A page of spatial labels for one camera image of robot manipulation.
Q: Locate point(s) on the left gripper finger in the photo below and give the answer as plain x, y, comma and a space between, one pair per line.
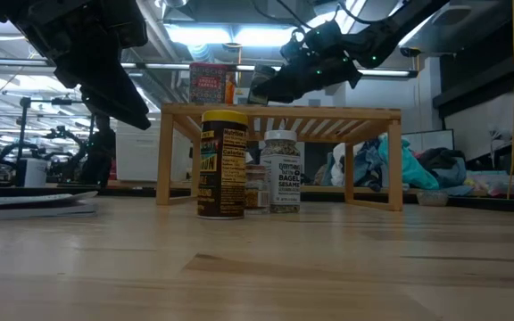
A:
105, 84

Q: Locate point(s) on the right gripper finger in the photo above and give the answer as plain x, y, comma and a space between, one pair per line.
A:
292, 87

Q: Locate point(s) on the green-lid herb jar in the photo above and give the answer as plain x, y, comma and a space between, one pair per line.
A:
259, 73

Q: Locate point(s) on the red-lid paprika tin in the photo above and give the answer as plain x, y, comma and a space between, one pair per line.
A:
208, 84

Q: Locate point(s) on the white-lid bagel seasoning jar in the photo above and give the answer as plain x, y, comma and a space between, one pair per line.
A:
281, 178

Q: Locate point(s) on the yellow-lid dark spice jar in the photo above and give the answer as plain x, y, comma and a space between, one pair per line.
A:
223, 169

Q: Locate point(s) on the small cork-lid glass jar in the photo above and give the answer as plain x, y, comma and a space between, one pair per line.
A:
253, 191

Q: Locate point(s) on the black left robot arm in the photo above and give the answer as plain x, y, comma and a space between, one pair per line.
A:
98, 151

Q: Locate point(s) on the black background robot arm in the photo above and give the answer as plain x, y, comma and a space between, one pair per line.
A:
67, 147

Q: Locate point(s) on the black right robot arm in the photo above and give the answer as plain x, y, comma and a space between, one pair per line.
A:
386, 31

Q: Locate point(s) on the wooden slatted shelf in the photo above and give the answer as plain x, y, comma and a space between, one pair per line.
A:
284, 111

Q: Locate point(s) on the white foam box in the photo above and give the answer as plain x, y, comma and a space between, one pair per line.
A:
141, 151

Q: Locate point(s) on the white container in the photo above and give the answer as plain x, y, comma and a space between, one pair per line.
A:
33, 173

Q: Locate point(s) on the pile of clothes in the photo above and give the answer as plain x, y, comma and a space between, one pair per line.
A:
400, 165

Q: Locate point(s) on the small round metal tin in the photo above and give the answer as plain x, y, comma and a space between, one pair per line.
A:
432, 199

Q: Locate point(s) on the black aluminium table frame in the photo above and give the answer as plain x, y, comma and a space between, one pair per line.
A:
484, 204

